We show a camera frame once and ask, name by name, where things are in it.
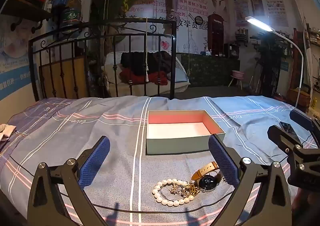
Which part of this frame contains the pale green box pink inside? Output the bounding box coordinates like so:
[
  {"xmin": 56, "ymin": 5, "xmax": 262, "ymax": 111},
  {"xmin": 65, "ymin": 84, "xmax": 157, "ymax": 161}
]
[{"xmin": 146, "ymin": 110, "xmax": 225, "ymax": 155}]

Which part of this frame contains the dark leafy plant stand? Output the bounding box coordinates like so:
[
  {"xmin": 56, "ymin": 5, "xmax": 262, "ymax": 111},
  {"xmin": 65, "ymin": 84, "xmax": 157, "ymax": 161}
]
[{"xmin": 252, "ymin": 33, "xmax": 283, "ymax": 96}]

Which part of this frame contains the grey blue plaid bed sheet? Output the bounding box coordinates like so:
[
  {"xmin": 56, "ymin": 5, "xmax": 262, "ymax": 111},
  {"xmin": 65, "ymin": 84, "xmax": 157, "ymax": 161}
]
[{"xmin": 0, "ymin": 95, "xmax": 320, "ymax": 226}]

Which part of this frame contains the white wicker hanging chair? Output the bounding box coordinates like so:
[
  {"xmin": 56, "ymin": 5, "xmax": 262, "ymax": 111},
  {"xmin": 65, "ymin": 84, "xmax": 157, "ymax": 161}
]
[{"xmin": 104, "ymin": 51, "xmax": 191, "ymax": 94}]

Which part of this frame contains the green patterned counter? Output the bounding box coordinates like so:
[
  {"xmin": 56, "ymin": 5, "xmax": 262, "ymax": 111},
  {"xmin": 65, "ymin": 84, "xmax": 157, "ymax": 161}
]
[{"xmin": 181, "ymin": 53, "xmax": 240, "ymax": 87}]

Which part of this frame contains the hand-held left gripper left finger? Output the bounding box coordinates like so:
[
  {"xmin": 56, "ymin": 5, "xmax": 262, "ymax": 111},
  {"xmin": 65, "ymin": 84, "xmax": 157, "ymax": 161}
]
[{"xmin": 27, "ymin": 136, "xmax": 110, "ymax": 226}]

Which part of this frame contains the wide portrait wall poster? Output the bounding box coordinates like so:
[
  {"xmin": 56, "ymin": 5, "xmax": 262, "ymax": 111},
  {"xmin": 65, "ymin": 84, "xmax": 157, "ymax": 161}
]
[{"xmin": 259, "ymin": 0, "xmax": 289, "ymax": 27}]

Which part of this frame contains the narrow portrait wall poster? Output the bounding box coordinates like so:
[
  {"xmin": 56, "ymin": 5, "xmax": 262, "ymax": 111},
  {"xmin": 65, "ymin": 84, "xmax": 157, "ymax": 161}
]
[{"xmin": 231, "ymin": 0, "xmax": 250, "ymax": 26}]

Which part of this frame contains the beige cloth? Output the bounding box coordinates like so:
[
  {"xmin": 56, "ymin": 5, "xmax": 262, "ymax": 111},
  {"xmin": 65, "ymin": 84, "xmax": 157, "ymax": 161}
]
[{"xmin": 0, "ymin": 123, "xmax": 17, "ymax": 141}]

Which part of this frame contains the cord with white tassel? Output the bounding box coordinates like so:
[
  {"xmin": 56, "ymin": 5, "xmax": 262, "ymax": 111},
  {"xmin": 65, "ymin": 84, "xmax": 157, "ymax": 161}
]
[{"xmin": 144, "ymin": 18, "xmax": 150, "ymax": 82}]

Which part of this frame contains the blue face wall poster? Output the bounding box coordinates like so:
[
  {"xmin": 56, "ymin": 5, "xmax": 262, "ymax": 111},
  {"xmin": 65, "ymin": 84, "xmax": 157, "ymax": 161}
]
[{"xmin": 0, "ymin": 13, "xmax": 38, "ymax": 101}]

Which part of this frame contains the wristwatch with tan leather strap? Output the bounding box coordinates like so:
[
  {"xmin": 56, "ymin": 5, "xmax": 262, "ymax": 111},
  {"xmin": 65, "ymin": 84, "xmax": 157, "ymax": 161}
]
[{"xmin": 191, "ymin": 161, "xmax": 223, "ymax": 193}]

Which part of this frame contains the black clothing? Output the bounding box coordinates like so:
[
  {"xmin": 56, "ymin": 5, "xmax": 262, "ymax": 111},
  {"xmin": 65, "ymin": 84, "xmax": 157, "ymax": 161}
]
[{"xmin": 120, "ymin": 51, "xmax": 173, "ymax": 76}]

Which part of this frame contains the white pearl bracelet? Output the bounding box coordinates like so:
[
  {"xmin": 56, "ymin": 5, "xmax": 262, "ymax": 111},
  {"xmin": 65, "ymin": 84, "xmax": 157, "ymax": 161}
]
[{"xmin": 152, "ymin": 178, "xmax": 194, "ymax": 207}]

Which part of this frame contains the white floor lamp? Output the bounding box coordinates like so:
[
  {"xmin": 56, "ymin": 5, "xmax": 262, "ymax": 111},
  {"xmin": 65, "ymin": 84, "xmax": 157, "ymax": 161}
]
[{"xmin": 245, "ymin": 16, "xmax": 306, "ymax": 110}]

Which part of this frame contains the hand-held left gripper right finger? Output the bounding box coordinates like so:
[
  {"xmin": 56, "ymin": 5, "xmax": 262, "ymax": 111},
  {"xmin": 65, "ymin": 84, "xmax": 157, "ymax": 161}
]
[{"xmin": 208, "ymin": 134, "xmax": 293, "ymax": 226}]

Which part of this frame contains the red clothing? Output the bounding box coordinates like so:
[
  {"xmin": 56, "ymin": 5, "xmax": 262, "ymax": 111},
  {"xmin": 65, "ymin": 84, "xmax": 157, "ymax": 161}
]
[{"xmin": 119, "ymin": 69, "xmax": 170, "ymax": 86}]

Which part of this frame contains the hanging rope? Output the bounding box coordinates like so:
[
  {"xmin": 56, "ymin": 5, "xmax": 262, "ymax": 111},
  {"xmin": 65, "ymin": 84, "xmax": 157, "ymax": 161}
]
[{"xmin": 184, "ymin": 0, "xmax": 192, "ymax": 79}]

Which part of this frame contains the red telephone booth cabinet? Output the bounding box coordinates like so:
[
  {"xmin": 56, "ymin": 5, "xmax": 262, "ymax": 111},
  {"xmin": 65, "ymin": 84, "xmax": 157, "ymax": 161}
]
[{"xmin": 207, "ymin": 14, "xmax": 225, "ymax": 56}]

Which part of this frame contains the black iron bed frame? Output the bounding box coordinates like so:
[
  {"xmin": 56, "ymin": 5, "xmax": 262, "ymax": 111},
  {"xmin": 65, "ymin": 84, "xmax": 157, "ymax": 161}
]
[{"xmin": 28, "ymin": 19, "xmax": 178, "ymax": 101}]

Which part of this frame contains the pink stool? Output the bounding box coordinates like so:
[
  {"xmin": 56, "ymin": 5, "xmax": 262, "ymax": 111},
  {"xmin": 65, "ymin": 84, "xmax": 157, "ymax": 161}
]
[{"xmin": 229, "ymin": 70, "xmax": 245, "ymax": 90}]

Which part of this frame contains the small wall spice rack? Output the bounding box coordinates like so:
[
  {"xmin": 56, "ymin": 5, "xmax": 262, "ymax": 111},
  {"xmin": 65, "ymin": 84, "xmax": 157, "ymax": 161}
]
[{"xmin": 236, "ymin": 28, "xmax": 249, "ymax": 46}]

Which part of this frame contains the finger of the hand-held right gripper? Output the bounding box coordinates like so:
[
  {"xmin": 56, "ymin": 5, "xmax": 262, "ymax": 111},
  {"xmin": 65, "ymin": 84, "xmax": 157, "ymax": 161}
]
[
  {"xmin": 289, "ymin": 109, "xmax": 320, "ymax": 146},
  {"xmin": 267, "ymin": 122, "xmax": 320, "ymax": 174}
]

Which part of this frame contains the yellow wooden board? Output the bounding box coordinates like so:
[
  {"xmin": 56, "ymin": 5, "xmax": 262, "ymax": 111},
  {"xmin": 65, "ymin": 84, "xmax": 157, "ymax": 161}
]
[{"xmin": 39, "ymin": 57, "xmax": 88, "ymax": 99}]

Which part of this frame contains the green round tin can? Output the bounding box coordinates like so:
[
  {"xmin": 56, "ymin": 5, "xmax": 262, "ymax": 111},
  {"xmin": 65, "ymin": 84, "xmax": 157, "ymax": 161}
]
[{"xmin": 61, "ymin": 8, "xmax": 82, "ymax": 28}]

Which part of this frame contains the gold jewelry piece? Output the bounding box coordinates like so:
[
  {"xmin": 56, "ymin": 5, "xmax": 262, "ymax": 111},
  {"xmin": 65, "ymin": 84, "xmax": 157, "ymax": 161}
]
[{"xmin": 170, "ymin": 182, "xmax": 200, "ymax": 198}]

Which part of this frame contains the dark wooden wall shelf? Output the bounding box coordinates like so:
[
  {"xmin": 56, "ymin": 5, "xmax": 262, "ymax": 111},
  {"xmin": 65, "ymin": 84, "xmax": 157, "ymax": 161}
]
[{"xmin": 0, "ymin": 0, "xmax": 54, "ymax": 33}]

